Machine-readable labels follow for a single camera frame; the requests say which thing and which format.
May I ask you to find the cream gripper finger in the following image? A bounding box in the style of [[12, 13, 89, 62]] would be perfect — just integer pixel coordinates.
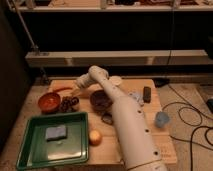
[[71, 88, 81, 96]]

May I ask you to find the red chili pepper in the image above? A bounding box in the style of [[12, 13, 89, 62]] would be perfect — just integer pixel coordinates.
[[49, 87, 73, 93]]

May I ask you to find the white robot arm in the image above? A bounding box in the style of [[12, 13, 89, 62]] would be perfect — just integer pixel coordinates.
[[76, 66, 168, 171]]

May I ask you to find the purple bowl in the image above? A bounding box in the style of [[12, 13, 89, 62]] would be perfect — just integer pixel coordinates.
[[90, 90, 112, 111]]

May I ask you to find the orange bowl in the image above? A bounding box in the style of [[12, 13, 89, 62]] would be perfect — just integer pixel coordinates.
[[38, 92, 61, 113]]

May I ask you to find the dark grapes bunch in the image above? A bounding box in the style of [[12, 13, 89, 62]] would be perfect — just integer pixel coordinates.
[[59, 96, 79, 113]]

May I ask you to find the blue sponge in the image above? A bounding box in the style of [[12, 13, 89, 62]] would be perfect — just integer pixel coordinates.
[[45, 125, 67, 141]]

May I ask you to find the green plastic tray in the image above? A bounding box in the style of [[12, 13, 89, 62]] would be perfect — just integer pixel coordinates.
[[16, 112, 89, 171]]

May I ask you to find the dark rectangular block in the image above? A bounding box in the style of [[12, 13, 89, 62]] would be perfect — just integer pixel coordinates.
[[143, 86, 151, 103]]

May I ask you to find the wooden cutting board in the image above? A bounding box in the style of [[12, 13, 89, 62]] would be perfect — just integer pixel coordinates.
[[47, 78, 178, 167]]

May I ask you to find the light blue cup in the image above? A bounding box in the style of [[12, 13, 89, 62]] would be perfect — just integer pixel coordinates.
[[154, 111, 170, 128]]

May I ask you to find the white shelf rail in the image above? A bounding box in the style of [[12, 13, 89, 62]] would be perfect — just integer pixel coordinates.
[[25, 50, 213, 68]]

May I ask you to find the black cable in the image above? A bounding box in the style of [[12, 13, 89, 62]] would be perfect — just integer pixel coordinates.
[[161, 83, 213, 171]]

